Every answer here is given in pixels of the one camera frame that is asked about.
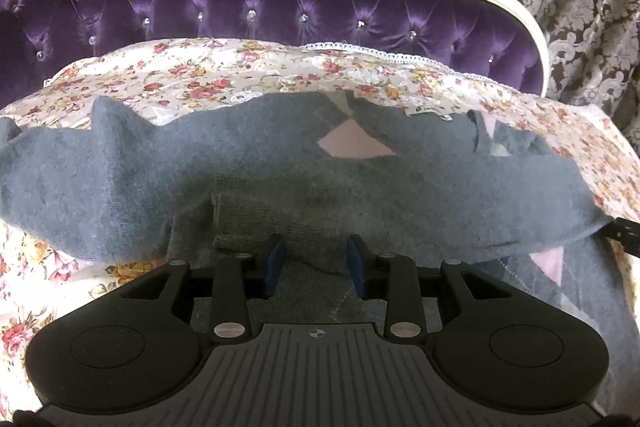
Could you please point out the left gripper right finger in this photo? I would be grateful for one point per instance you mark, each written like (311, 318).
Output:
(395, 280)

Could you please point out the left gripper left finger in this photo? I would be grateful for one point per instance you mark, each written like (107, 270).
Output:
(239, 278)

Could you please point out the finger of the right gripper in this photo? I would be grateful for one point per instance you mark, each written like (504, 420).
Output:
(625, 232)

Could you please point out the grey argyle knit sweater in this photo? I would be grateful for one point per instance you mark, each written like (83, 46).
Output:
(316, 168)

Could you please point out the floral bed cover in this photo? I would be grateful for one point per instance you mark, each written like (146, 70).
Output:
(167, 79)

